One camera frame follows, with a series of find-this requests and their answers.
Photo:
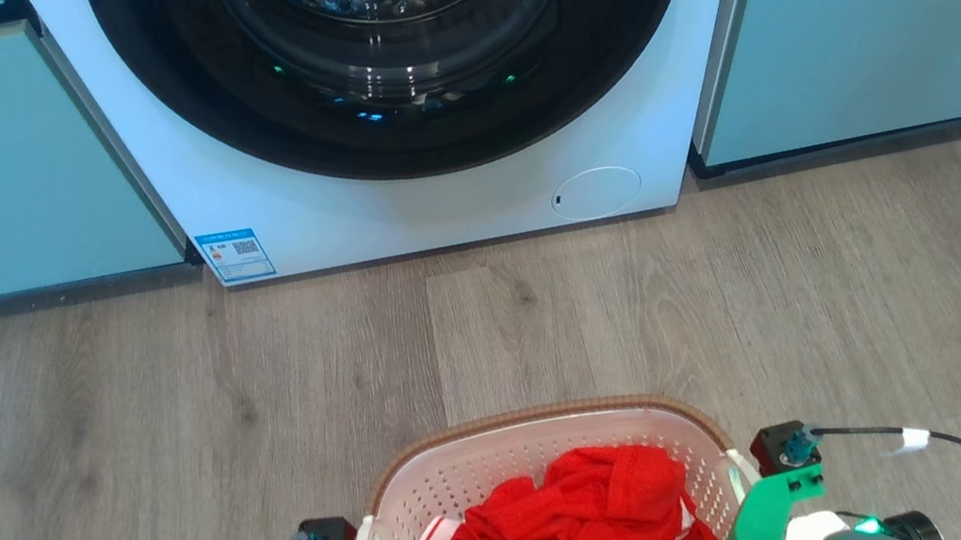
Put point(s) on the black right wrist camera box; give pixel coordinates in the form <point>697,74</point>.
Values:
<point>778,446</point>

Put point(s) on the white plastic laundry basket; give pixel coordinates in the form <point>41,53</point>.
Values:
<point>473,471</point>

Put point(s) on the round white filter cover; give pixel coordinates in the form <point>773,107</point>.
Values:
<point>598,193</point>

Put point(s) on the black round washer door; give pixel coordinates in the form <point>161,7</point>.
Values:
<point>157,80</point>

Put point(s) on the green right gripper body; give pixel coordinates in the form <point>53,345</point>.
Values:
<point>759,524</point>

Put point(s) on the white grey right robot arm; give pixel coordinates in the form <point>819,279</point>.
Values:
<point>849,539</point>

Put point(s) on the red garment with white trim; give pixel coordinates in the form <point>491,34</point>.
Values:
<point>577,532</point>

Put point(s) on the white front-load washing machine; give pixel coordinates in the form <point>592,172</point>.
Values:
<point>434,210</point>

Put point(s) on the blue white energy label sticker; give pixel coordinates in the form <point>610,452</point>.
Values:
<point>234,255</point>

